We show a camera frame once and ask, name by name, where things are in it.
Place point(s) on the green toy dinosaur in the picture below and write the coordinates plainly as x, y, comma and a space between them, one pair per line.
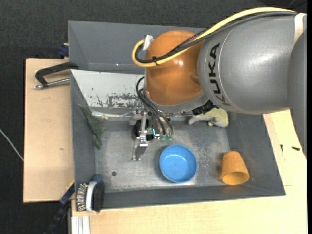
94, 125

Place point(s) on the pale yellow toy animal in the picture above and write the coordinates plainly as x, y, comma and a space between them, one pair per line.
220, 117

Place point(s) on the pale brown flat board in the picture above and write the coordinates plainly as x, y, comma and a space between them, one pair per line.
46, 135

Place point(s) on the black round object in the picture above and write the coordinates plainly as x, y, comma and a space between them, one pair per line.
135, 130

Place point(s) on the blue bowl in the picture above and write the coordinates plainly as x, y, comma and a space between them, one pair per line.
178, 163

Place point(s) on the grey metal bin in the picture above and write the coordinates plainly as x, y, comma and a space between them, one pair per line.
136, 177

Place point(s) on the orange cup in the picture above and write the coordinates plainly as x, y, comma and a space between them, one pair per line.
234, 167

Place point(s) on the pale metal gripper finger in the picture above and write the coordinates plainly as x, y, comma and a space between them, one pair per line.
134, 152
142, 152

